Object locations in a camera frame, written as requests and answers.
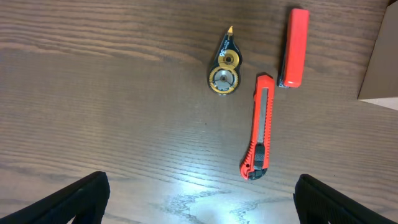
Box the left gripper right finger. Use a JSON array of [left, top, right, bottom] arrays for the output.
[[294, 174, 397, 224]]

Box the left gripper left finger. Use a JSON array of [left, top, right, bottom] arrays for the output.
[[1, 171, 110, 224]]

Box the orange utility knife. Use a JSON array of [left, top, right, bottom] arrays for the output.
[[240, 73, 274, 180]]

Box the black gold correction tape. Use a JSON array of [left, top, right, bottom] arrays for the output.
[[207, 26, 243, 95]]

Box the open cardboard box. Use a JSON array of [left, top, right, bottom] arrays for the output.
[[358, 1, 397, 110]]

